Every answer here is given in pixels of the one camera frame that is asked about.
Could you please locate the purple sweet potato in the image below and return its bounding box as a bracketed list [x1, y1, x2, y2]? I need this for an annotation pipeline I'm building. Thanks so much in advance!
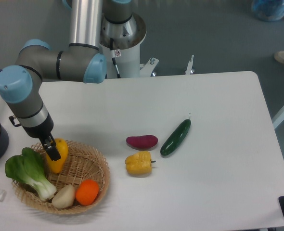
[126, 135, 158, 150]

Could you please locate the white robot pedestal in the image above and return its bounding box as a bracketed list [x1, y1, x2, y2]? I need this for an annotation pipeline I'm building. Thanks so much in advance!
[99, 14, 195, 79]

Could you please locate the orange fruit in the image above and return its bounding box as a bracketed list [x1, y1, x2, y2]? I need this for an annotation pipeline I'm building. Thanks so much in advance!
[75, 180, 99, 206]

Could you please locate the green cucumber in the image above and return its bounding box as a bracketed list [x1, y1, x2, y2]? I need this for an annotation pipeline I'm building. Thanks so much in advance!
[160, 114, 192, 156]

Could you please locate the blue plastic bag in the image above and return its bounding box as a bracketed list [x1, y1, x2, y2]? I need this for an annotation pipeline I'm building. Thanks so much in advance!
[251, 0, 284, 22]

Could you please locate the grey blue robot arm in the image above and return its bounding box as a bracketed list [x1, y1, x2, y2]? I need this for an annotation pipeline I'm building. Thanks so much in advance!
[0, 0, 132, 161]

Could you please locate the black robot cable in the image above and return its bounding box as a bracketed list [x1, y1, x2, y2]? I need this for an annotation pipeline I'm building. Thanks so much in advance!
[109, 37, 122, 79]

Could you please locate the yellow bell pepper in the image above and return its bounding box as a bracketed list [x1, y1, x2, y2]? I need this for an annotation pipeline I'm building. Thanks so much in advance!
[125, 151, 155, 175]

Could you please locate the yellow mango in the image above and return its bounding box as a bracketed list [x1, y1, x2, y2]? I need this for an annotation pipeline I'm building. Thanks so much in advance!
[45, 138, 69, 174]

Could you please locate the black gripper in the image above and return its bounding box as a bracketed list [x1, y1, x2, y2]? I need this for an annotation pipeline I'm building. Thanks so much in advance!
[23, 117, 61, 161]

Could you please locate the beige potato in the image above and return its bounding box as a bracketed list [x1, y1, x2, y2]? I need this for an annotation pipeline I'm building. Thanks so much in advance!
[52, 185, 76, 209]

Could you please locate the green bok choy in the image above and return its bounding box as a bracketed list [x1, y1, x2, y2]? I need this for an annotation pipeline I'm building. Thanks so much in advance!
[5, 147, 57, 201]

